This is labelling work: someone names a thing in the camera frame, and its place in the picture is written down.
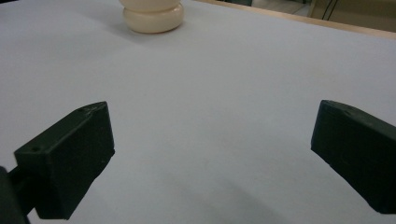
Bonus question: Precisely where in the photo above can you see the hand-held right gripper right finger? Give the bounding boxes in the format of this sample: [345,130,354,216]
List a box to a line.
[310,99,396,216]

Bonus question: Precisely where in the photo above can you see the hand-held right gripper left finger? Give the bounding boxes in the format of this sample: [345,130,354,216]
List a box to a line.
[13,101,116,220]

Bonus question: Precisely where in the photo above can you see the cream ribbed cup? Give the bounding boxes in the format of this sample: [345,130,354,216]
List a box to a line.
[118,0,185,35]

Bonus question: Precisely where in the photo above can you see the black hanging cable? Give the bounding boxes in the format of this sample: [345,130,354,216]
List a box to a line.
[321,0,340,21]

